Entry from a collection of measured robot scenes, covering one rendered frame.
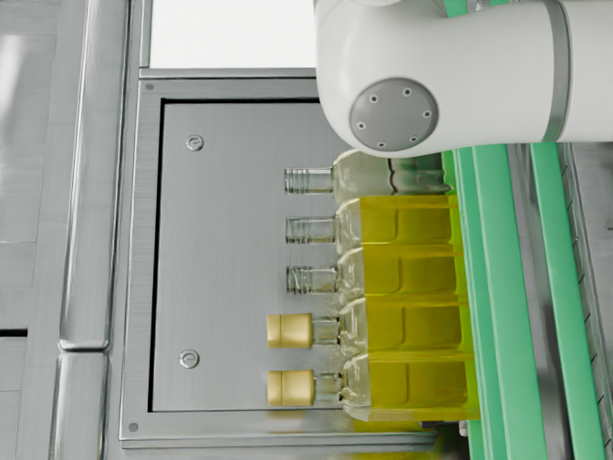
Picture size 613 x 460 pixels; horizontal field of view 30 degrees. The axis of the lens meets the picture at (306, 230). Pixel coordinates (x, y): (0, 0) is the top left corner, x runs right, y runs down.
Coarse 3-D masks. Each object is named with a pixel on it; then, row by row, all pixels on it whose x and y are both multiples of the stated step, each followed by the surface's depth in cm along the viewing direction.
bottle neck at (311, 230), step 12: (288, 216) 119; (312, 216) 119; (324, 216) 119; (288, 228) 118; (300, 228) 118; (312, 228) 118; (324, 228) 118; (288, 240) 118; (300, 240) 118; (312, 240) 118; (324, 240) 118
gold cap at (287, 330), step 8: (272, 320) 112; (280, 320) 112; (288, 320) 112; (296, 320) 112; (304, 320) 112; (272, 328) 112; (280, 328) 112; (288, 328) 112; (296, 328) 112; (304, 328) 112; (272, 336) 112; (280, 336) 112; (288, 336) 112; (296, 336) 112; (304, 336) 112; (272, 344) 112; (280, 344) 112; (288, 344) 112; (296, 344) 112; (304, 344) 112
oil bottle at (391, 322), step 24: (360, 312) 111; (384, 312) 111; (408, 312) 112; (432, 312) 112; (456, 312) 112; (360, 336) 110; (384, 336) 110; (408, 336) 110; (432, 336) 110; (456, 336) 110
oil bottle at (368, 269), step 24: (336, 264) 116; (360, 264) 114; (384, 264) 114; (408, 264) 114; (432, 264) 115; (456, 264) 115; (336, 288) 115; (360, 288) 113; (384, 288) 113; (408, 288) 113; (432, 288) 113; (456, 288) 113
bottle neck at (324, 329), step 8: (312, 320) 112; (320, 320) 112; (328, 320) 113; (336, 320) 112; (312, 328) 112; (320, 328) 112; (328, 328) 112; (336, 328) 112; (312, 336) 112; (320, 336) 112; (328, 336) 112; (336, 336) 112; (312, 344) 113; (320, 344) 113; (328, 344) 113; (336, 344) 113
